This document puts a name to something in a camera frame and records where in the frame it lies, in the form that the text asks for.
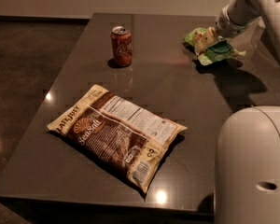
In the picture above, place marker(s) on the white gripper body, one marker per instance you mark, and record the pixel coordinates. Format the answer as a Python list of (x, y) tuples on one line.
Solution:
[(226, 26)]

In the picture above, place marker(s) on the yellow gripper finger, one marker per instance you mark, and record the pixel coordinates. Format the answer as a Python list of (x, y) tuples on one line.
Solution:
[(199, 48), (208, 37)]

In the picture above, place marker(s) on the green rice chip bag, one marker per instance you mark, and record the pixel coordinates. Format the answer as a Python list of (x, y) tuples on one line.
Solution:
[(217, 53)]

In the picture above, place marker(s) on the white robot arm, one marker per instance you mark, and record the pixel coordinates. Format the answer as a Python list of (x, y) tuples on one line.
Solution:
[(247, 162)]

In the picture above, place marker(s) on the red coke can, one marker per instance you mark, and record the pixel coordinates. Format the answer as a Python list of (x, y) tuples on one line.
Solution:
[(121, 39)]

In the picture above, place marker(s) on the brown sea salt chip bag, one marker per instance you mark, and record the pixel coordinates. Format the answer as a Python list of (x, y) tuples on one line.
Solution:
[(125, 137)]

